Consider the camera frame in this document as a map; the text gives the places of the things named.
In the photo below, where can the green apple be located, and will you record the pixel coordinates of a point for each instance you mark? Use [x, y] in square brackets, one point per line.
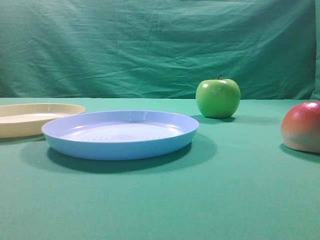
[218, 98]

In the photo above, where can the blue plastic plate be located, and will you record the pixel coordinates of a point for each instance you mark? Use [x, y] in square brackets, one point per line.
[120, 134]

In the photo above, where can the yellow plastic plate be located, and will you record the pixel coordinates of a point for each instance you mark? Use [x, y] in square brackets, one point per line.
[24, 120]

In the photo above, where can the green backdrop cloth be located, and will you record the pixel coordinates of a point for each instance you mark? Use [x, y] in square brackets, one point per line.
[158, 48]

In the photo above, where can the green table cloth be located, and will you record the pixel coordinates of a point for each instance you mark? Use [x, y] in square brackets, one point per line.
[236, 181]

